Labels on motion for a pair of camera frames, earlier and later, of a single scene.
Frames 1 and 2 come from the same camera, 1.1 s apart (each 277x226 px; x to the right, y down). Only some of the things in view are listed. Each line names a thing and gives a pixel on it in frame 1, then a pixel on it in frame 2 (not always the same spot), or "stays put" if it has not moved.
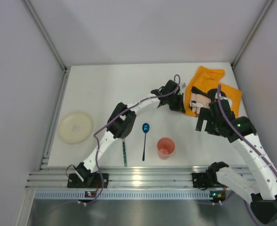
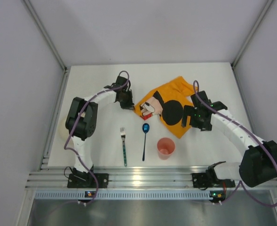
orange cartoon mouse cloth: (203, 87) → (168, 101)
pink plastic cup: (165, 146) stays put
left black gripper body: (178, 103) → (126, 101)
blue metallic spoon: (146, 128) stays put
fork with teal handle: (124, 151) stays put
